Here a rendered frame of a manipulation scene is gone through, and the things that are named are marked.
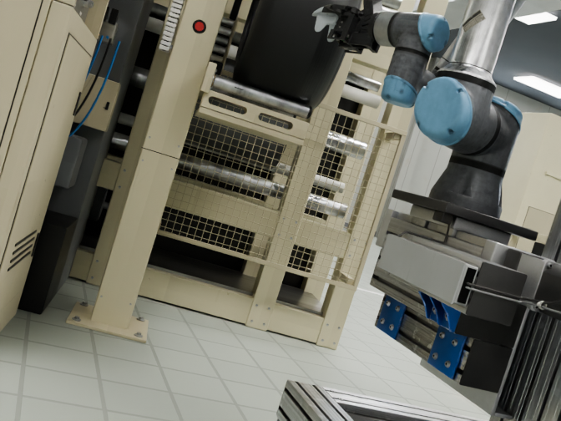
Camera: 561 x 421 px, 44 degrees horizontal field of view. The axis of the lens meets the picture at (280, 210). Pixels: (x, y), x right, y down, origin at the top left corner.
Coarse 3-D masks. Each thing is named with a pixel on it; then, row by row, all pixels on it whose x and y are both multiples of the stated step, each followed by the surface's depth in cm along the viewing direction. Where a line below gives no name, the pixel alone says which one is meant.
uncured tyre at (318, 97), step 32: (256, 0) 260; (288, 0) 213; (320, 0) 215; (352, 0) 218; (256, 32) 218; (288, 32) 215; (320, 32) 216; (256, 64) 222; (288, 64) 221; (320, 64) 220; (288, 96) 231; (320, 96) 232
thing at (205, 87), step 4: (208, 64) 221; (212, 64) 221; (216, 64) 222; (208, 68) 221; (212, 68) 221; (208, 72) 221; (212, 72) 222; (204, 76) 224; (208, 76) 221; (212, 76) 222; (204, 80) 221; (208, 80) 222; (212, 80) 225; (204, 84) 222; (208, 84) 222; (200, 88) 222; (204, 88) 222; (208, 88) 222; (200, 92) 227; (204, 92) 223; (208, 92) 222; (200, 96) 245
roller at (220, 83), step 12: (216, 84) 226; (228, 84) 226; (240, 84) 228; (240, 96) 229; (252, 96) 228; (264, 96) 229; (276, 96) 230; (276, 108) 231; (288, 108) 230; (300, 108) 231
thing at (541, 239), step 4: (512, 236) 428; (516, 236) 429; (540, 236) 405; (544, 236) 402; (512, 240) 429; (516, 240) 430; (536, 240) 407; (540, 240) 404; (544, 240) 401; (508, 244) 429; (512, 244) 429; (536, 244) 417; (540, 244) 414; (544, 244) 411; (536, 248) 416; (540, 248) 413; (532, 252) 418; (536, 252) 415; (540, 252) 412
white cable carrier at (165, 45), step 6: (174, 0) 229; (180, 0) 230; (174, 6) 230; (180, 6) 230; (174, 12) 230; (168, 18) 230; (174, 18) 230; (168, 24) 230; (174, 24) 230; (168, 30) 230; (174, 30) 231; (162, 36) 230; (168, 36) 234; (162, 42) 230; (168, 42) 231; (162, 48) 230; (168, 48) 231
